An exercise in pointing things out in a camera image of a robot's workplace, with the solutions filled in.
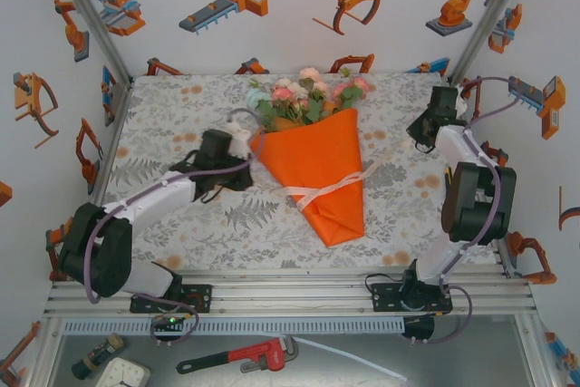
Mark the black controller box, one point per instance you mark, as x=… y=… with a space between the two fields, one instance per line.
x=419 y=328
x=167 y=323

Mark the white plastic strip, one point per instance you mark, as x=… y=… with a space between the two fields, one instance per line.
x=353 y=357

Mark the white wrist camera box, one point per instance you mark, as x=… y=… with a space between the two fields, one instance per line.
x=239 y=140
x=462 y=106

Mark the fake flower bouquet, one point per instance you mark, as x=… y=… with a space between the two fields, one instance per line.
x=294 y=97

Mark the orange wrapping paper sheet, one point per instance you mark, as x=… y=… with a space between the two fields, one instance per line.
x=317 y=156

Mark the black cylinder with tan cap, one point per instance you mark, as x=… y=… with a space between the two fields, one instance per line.
x=97 y=355

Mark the red pipe wrench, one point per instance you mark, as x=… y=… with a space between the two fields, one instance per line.
x=258 y=355

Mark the wide aluminium extrusion beam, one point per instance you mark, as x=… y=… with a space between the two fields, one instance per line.
x=290 y=292

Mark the floral print table mat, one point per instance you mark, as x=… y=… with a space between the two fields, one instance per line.
x=204 y=242

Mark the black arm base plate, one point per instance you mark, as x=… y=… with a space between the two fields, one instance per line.
x=385 y=298
x=199 y=298

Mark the cream printed ribbon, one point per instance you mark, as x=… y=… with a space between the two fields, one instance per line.
x=335 y=185

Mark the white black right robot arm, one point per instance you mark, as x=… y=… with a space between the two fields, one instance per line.
x=457 y=142

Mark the white alarm clock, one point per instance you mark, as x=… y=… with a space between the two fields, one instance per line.
x=124 y=373

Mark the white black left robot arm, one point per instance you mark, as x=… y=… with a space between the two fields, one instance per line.
x=149 y=199

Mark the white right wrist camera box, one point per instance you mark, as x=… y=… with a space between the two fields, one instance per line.
x=462 y=106

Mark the aluminium frame post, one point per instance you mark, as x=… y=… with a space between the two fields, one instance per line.
x=90 y=15
x=489 y=15

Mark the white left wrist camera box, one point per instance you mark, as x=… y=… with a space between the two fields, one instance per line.
x=239 y=140

